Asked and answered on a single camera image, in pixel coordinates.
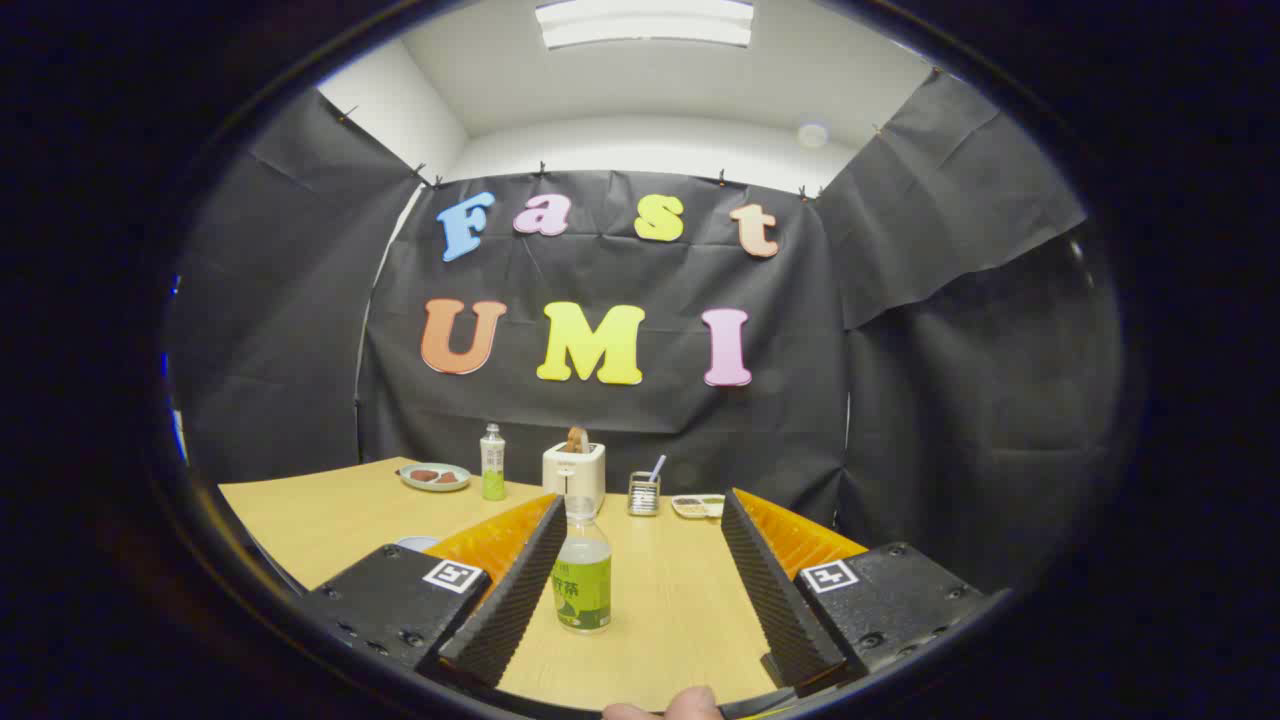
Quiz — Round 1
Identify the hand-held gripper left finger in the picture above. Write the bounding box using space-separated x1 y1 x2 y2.
300 492 568 691

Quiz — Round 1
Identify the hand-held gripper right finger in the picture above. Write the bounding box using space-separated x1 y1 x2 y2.
720 488 1001 699

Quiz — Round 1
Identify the green label juice bottle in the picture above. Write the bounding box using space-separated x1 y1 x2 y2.
551 495 613 634

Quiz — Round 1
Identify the slim white green bottle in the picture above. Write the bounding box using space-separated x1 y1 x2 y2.
480 423 507 502

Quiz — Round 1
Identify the white toaster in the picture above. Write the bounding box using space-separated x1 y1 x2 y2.
542 441 607 516

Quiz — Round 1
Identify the pale green round plate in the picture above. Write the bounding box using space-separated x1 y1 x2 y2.
398 462 472 493

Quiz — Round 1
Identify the wooden table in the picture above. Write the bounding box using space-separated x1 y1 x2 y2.
218 457 871 713

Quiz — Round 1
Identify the ceiling light panel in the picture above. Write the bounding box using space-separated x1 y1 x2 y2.
535 0 755 49

